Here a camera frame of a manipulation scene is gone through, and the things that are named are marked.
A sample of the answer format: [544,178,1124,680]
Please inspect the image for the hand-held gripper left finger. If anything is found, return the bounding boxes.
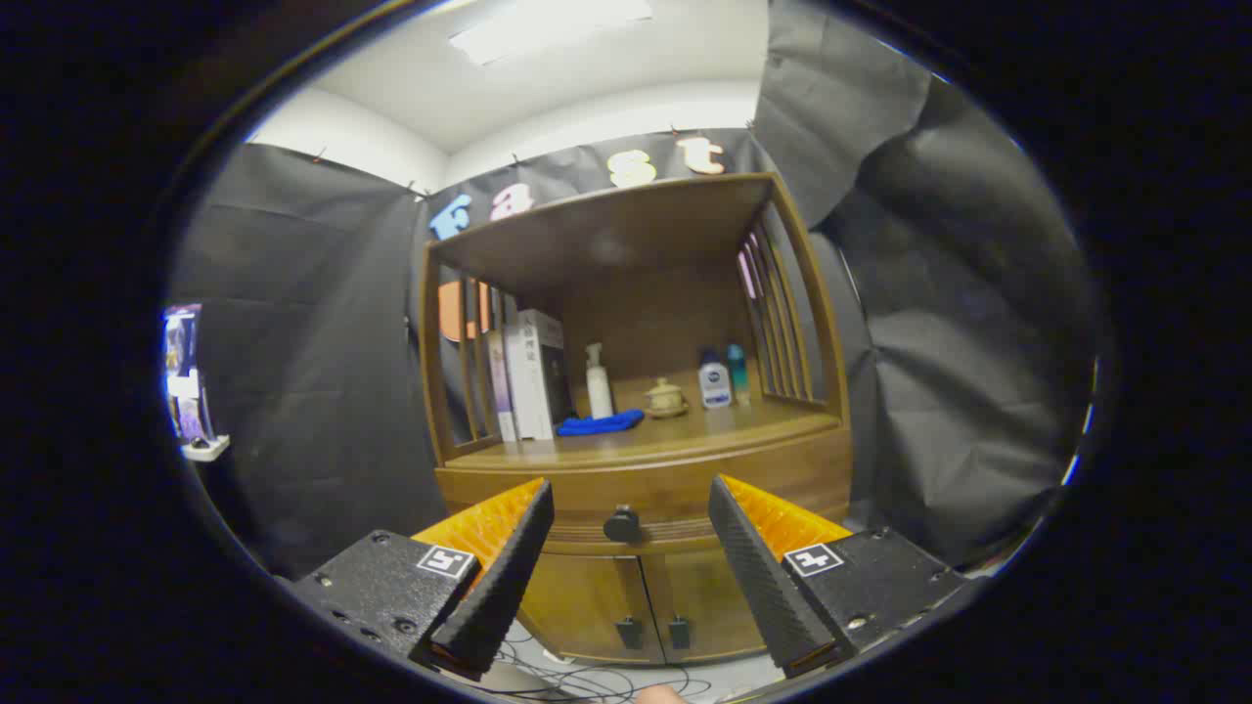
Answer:
[293,477,556,682]

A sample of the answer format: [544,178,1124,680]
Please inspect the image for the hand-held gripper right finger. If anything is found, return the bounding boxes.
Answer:
[708,474,969,680]

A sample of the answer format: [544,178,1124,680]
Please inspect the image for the wooden drawer with black knob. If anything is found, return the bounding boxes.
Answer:
[436,428,854,558]

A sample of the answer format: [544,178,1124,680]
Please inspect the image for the wooden cabinet door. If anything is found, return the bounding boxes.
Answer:
[518,552,666,666]
[641,548,774,661]

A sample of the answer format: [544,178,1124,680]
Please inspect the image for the wooden countertop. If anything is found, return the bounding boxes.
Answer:
[445,396,844,472]

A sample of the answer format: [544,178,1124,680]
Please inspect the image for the brown wooden cabinet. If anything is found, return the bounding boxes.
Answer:
[419,172,852,668]

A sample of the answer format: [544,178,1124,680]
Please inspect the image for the blue folded cloth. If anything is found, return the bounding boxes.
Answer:
[557,409,647,437]

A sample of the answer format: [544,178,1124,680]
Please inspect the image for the thin purple book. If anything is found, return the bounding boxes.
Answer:
[486,330,514,443]

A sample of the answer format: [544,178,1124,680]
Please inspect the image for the thin white book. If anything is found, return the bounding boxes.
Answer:
[503,323,537,442]

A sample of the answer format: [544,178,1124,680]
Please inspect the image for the white lotion bottle blue cap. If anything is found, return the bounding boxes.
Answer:
[698,349,733,410]

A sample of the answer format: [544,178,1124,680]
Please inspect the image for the beige lidded teacup with saucer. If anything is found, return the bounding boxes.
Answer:
[643,376,690,419]

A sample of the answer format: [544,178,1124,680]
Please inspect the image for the white pump bottle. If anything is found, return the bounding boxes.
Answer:
[584,342,615,421]

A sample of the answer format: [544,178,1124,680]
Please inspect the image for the thick white and black book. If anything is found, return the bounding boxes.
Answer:
[516,309,574,441]

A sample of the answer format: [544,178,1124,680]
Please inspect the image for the black floor cables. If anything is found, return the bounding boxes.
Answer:
[469,621,715,703]

